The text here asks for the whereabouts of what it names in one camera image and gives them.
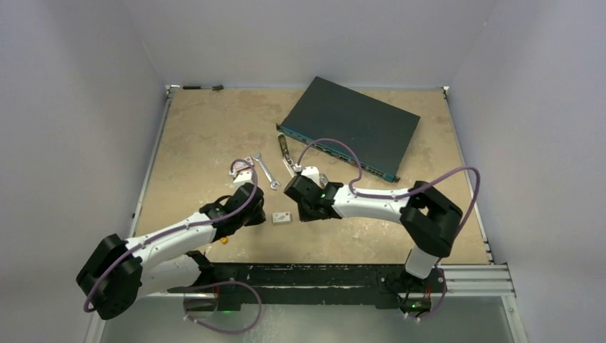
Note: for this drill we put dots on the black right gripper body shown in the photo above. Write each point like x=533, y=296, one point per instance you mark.
x=306, y=213

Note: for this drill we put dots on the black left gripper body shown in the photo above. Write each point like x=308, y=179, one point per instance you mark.
x=251, y=218

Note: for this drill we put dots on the white staple box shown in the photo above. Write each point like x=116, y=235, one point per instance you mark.
x=281, y=218

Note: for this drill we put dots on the green and white stapler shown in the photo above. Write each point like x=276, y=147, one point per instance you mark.
x=286, y=158

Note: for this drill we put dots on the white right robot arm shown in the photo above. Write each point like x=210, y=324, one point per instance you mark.
x=428, y=216

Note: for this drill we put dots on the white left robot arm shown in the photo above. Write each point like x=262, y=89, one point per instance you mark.
x=113, y=276

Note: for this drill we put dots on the silver open-end wrench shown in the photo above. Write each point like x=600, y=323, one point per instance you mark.
x=273, y=183

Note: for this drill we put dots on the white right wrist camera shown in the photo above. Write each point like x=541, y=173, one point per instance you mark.
x=310, y=172

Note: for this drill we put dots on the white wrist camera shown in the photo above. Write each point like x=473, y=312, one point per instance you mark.
x=241, y=176
x=310, y=172

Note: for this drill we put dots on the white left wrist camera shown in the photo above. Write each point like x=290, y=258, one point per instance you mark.
x=241, y=176

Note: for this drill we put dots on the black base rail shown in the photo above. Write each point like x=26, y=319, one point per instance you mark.
x=384, y=286

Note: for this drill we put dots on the dark blue network switch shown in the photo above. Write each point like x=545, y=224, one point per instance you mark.
x=351, y=126

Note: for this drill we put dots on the black screwdriver at wall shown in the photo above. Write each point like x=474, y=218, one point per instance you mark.
x=218, y=87

